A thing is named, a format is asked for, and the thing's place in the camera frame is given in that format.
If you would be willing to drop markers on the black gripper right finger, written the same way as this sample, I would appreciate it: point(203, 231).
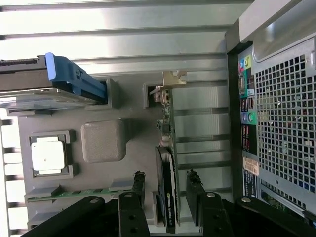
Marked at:
point(212, 217)

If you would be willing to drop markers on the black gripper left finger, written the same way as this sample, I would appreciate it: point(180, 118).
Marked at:
point(133, 217)

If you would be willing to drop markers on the green RAM stick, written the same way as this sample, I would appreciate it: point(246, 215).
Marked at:
point(81, 193)

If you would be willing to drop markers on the grey parts rack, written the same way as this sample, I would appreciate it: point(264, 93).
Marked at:
point(138, 138)

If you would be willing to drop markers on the silver CPU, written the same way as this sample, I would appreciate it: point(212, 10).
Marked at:
point(48, 155)

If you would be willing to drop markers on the hard disk blue caddy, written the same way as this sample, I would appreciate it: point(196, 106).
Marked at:
point(24, 76)

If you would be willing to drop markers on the open black PC case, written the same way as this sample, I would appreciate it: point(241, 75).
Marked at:
point(271, 37)

